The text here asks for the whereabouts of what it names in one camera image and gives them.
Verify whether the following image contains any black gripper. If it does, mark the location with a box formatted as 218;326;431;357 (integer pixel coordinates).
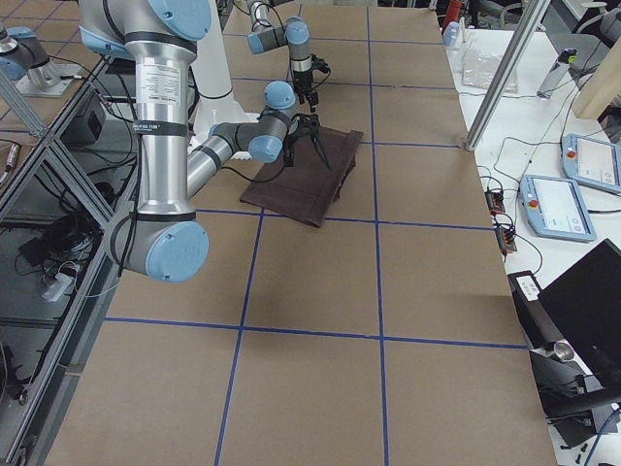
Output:
290;53;331;113
283;113;331;170

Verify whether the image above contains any dark brown t-shirt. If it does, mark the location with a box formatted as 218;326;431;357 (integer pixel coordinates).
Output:
240;127;363;227

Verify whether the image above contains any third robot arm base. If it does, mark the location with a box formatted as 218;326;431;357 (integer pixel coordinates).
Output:
1;24;73;98

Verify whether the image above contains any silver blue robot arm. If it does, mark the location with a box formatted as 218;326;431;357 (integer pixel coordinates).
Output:
243;1;331;113
79;1;326;283

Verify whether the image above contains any red cylinder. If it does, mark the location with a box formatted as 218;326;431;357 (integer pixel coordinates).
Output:
445;0;462;23

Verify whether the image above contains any clear plastic sheet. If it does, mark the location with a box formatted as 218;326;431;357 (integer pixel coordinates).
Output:
456;46;504;92

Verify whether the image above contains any orange black terminal block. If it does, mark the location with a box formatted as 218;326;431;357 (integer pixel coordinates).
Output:
484;189;506;215

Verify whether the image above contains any black power adapter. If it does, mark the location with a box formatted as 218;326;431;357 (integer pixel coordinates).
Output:
61;103;105;145

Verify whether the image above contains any brown paper table cover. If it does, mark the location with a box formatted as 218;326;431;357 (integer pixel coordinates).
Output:
47;4;556;465

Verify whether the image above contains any silver handheld device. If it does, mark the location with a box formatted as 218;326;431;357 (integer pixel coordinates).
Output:
537;48;577;99

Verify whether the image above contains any near teach pendant tablet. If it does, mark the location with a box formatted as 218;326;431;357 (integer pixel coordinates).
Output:
519;175;597;243

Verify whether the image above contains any teach pendant tablet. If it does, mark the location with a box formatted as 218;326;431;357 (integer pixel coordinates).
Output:
519;175;597;243
561;134;620;194

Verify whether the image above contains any far teach pendant tablet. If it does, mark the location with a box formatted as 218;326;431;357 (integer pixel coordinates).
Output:
561;134;620;194

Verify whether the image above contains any wooden board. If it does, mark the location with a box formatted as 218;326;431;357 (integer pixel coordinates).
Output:
572;39;621;119

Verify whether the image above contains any black box with label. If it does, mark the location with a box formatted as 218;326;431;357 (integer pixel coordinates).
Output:
507;271;564;349

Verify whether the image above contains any metal cylinder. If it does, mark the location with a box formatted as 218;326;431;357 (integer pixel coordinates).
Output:
539;340;575;363

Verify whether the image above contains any aluminium frame post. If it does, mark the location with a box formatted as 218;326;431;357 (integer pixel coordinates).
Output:
465;0;551;151

